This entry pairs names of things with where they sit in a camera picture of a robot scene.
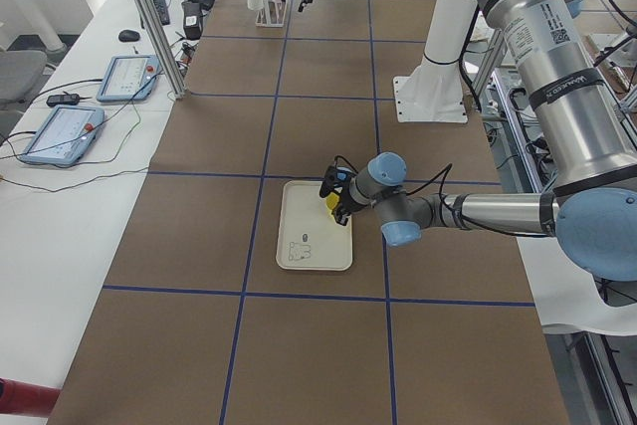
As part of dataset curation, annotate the black power adapter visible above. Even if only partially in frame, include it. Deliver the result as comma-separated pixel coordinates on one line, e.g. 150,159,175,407
181,1,203,40

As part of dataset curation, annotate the far teach pendant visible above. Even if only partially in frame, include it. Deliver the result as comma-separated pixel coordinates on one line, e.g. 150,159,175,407
96,55,160,103

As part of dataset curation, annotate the black keyboard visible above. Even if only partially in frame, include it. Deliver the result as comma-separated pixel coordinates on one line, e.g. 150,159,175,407
151,0,170,25

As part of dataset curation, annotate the yellow plastic cup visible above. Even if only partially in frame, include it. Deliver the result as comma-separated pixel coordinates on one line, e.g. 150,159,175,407
325,192,346,225

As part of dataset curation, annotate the cream bunny serving tray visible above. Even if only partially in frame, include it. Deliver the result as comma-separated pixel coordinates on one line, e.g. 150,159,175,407
276,180,353,272

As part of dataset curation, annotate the black computer mouse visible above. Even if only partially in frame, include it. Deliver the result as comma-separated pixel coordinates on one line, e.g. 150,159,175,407
117,29,140,43

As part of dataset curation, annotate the aluminium frame post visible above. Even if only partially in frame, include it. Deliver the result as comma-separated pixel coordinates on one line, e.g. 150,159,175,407
134,0,186,100

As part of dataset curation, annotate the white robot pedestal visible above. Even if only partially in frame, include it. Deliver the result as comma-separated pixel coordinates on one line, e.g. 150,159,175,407
393,0,477,123

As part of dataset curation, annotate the white wire cup rack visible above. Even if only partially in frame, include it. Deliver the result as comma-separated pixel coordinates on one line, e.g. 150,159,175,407
255,0,288,28

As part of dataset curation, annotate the near teach pendant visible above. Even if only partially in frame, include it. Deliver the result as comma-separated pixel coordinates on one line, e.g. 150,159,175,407
18,106,106,167

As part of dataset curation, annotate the teach pendant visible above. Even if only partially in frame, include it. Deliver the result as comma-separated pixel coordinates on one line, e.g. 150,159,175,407
96,55,160,103
18,106,106,167

